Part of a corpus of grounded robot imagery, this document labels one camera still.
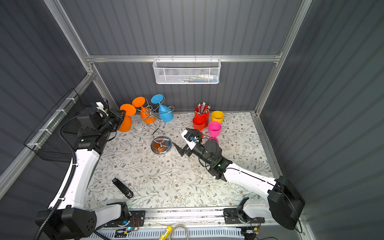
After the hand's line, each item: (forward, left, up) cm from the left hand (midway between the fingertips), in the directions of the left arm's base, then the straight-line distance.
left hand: (125, 109), depth 71 cm
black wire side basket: (-15, +30, -3) cm, 34 cm away
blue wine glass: (+8, -17, -13) cm, 23 cm away
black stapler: (-24, +10, -38) cm, 46 cm away
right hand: (-12, -27, -8) cm, 31 cm away
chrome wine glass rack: (+2, -13, -7) cm, 15 cm away
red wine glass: (+10, -37, -23) cm, 45 cm away
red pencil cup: (+17, -43, -24) cm, 52 cm away
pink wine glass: (+2, -46, -21) cm, 51 cm away
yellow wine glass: (+17, -51, -24) cm, 59 cm away
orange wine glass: (+1, +3, -11) cm, 12 cm away
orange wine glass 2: (+3, -9, -9) cm, 13 cm away
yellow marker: (-48, -18, -35) cm, 62 cm away
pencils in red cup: (+23, -41, -23) cm, 52 cm away
